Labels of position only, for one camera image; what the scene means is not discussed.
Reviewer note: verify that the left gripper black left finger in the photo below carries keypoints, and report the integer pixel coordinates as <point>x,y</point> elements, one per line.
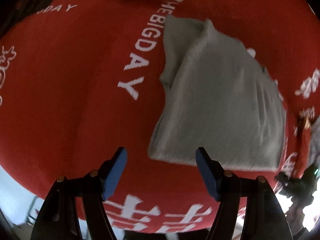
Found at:
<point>58,217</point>

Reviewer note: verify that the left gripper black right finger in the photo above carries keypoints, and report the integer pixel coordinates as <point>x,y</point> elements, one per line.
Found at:
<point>264,218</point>

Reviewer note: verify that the grey knit sweater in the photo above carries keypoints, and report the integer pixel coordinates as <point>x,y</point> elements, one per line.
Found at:
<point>217,96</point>

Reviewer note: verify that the red patterned pillow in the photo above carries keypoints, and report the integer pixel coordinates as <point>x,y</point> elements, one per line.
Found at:
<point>304,137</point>

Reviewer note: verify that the red blanket with white lettering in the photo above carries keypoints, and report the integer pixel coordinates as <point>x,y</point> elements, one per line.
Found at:
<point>80,78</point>

